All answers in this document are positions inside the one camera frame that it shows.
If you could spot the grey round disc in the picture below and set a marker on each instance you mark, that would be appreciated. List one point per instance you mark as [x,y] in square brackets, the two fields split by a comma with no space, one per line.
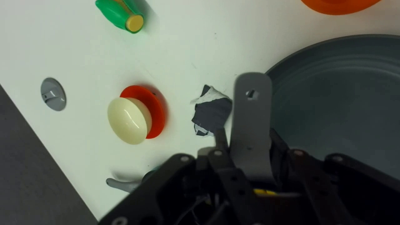
[52,94]

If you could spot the grey round plate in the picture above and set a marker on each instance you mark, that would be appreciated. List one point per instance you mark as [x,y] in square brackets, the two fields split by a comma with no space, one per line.
[341,95]

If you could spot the green tool yellow end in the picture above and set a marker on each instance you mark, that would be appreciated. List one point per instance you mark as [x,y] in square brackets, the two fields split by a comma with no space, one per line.
[119,12]

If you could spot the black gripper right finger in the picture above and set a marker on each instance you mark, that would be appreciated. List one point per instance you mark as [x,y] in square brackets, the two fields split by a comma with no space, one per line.
[325,187]

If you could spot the cream plastic bowl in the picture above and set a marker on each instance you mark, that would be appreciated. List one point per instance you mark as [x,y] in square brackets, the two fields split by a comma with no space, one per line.
[126,120]

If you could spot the small teal frying pan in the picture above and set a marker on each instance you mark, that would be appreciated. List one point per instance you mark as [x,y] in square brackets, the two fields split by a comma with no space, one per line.
[122,182]

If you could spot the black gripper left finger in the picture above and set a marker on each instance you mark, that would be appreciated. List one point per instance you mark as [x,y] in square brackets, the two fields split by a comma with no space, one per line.
[232,187]

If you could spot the black white crumpled tape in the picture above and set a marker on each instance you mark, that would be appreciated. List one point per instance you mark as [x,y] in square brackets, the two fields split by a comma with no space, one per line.
[210,112]

